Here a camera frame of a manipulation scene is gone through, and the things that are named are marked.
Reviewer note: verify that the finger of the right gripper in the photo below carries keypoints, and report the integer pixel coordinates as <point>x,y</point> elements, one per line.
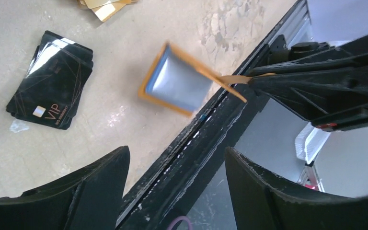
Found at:
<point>325,85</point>

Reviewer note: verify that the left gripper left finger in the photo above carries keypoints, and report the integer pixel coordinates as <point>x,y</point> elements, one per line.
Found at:
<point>89,198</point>

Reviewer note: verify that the orange leather card holder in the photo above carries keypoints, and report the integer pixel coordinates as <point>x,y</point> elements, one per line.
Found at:
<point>180,82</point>

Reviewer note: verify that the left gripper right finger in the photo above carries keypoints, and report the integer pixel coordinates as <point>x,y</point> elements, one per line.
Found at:
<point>264,200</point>

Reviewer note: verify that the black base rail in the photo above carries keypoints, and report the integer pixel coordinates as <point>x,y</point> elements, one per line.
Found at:
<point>189,178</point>

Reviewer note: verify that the aluminium frame rail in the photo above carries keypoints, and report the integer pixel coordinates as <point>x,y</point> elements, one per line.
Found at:
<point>295,27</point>

